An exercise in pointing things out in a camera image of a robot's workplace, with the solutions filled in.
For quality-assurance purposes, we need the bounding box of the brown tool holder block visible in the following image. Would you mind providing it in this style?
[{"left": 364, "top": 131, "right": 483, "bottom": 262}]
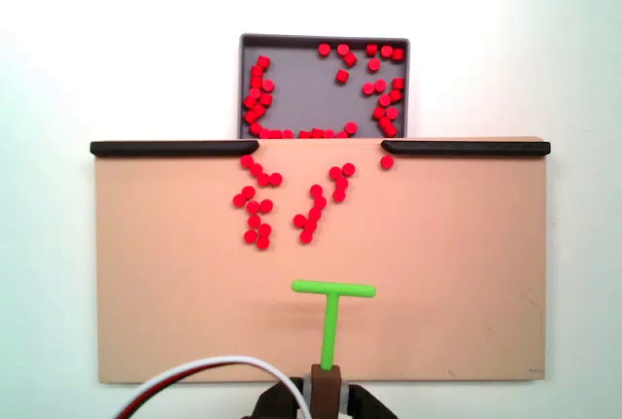
[{"left": 309, "top": 364, "right": 341, "bottom": 419}]

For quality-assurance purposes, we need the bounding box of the green T-shaped pusher tool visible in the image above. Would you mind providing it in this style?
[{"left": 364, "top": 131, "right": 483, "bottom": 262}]
[{"left": 290, "top": 278, "right": 378, "bottom": 371}]

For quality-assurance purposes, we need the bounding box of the beige rectangular board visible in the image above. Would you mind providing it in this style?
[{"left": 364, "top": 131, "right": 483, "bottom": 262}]
[{"left": 91, "top": 135, "right": 551, "bottom": 385}]

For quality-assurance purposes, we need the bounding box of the grey plastic tray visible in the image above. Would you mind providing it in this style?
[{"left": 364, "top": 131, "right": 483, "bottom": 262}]
[{"left": 238, "top": 33, "right": 412, "bottom": 140}]

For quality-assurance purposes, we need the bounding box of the white red black servo cable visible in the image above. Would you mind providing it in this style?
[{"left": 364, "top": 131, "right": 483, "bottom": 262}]
[{"left": 112, "top": 354, "right": 312, "bottom": 419}]

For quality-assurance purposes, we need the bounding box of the black rail strip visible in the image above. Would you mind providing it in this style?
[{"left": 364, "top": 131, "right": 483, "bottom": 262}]
[
  {"left": 380, "top": 139, "right": 552, "bottom": 157},
  {"left": 89, "top": 140, "right": 260, "bottom": 157}
]

